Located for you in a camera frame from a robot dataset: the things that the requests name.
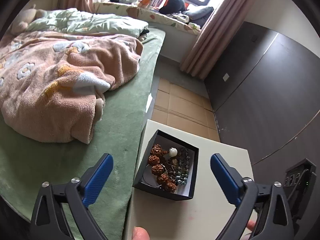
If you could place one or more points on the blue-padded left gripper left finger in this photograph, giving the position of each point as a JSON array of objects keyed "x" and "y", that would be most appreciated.
[{"x": 95, "y": 178}]

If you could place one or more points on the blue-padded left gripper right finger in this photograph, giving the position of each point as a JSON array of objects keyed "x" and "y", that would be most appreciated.
[{"x": 228, "y": 178}]

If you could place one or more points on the black jewelry box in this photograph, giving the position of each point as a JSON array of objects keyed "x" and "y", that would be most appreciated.
[{"x": 155, "y": 174}]

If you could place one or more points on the silver ball chain pendant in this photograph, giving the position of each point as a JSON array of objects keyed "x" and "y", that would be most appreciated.
[{"x": 181, "y": 167}]

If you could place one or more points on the person's right hand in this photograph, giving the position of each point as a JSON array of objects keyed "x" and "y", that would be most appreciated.
[{"x": 250, "y": 226}]

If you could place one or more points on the person's left hand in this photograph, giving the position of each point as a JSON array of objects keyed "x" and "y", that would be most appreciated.
[{"x": 140, "y": 233}]

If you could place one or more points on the green bed sheet mattress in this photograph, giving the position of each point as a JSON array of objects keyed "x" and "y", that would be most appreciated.
[{"x": 26, "y": 163}]

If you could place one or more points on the flattened cardboard sheets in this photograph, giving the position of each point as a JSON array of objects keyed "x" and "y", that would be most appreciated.
[{"x": 185, "y": 110}]

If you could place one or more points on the dark wardrobe doors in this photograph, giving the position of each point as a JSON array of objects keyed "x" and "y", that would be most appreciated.
[{"x": 264, "y": 90}]

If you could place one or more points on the pink fleece blanket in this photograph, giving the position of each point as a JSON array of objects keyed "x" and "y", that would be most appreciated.
[{"x": 53, "y": 84}]

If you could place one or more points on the pink curtain right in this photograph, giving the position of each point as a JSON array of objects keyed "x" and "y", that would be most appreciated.
[{"x": 215, "y": 36}]

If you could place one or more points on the light green floral quilt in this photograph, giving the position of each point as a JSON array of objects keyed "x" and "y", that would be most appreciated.
[{"x": 73, "y": 21}]

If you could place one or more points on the grey pillow on sill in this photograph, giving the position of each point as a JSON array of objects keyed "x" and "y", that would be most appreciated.
[{"x": 199, "y": 15}]

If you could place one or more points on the plush teddy bear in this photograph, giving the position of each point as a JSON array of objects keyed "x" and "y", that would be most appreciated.
[{"x": 24, "y": 18}]

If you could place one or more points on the floral window seat cushion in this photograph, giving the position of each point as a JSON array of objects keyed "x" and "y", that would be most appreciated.
[{"x": 144, "y": 15}]

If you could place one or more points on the black bag on sill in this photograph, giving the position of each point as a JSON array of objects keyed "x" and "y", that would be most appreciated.
[{"x": 173, "y": 6}]

